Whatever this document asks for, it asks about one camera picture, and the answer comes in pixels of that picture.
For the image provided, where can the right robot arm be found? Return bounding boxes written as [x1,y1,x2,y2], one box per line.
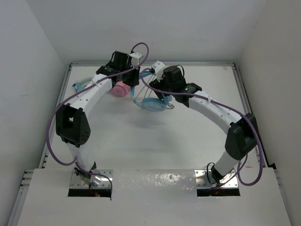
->
[150,65,257,183]

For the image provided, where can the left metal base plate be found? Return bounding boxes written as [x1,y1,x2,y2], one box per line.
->
[69,168,113,189]

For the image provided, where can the metal base plate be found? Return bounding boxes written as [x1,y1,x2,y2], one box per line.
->
[194,169,238,189]
[69,168,113,189]

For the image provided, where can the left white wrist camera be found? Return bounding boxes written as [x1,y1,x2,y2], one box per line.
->
[129,52,144,66]

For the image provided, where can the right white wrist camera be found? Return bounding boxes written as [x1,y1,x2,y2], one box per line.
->
[151,61,166,81]

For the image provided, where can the pink headphones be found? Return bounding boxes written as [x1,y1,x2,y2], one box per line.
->
[111,81,130,97]

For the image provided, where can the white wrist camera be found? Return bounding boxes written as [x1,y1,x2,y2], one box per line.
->
[129,52,144,66]
[151,61,166,81]

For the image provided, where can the light blue headphones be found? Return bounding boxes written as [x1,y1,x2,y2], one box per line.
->
[130,68,175,113]

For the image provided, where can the purple cable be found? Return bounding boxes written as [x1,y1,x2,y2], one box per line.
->
[46,42,150,196]
[140,67,264,186]

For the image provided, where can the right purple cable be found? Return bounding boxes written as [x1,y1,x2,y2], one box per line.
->
[140,67,264,186]

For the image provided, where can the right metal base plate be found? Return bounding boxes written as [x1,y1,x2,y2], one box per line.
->
[194,169,238,189]

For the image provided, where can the teal headphones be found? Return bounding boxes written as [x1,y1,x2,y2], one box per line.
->
[72,79,94,93]

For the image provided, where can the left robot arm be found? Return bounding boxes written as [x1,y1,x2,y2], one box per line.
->
[55,51,143,172]

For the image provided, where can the aluminium table frame rail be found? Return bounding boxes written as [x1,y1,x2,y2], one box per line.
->
[40,61,277,169]

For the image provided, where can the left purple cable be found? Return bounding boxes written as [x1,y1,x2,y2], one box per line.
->
[46,42,150,196]

